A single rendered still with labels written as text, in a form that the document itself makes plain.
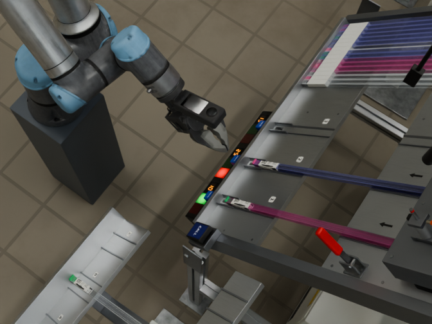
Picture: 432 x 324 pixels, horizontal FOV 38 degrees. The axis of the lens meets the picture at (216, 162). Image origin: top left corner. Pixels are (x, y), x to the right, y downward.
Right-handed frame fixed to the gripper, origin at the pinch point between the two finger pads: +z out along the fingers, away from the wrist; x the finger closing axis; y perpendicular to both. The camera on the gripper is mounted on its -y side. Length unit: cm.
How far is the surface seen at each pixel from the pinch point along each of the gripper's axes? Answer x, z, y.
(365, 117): -49, 44, 16
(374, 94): -76, 63, 40
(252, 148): -3.4, 4.0, -3.4
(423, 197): 4, -1, -57
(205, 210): 15.3, 3.4, -3.4
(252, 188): 6.2, 5.3, -10.7
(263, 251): 19.8, 4.1, -26.9
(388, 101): -76, 67, 36
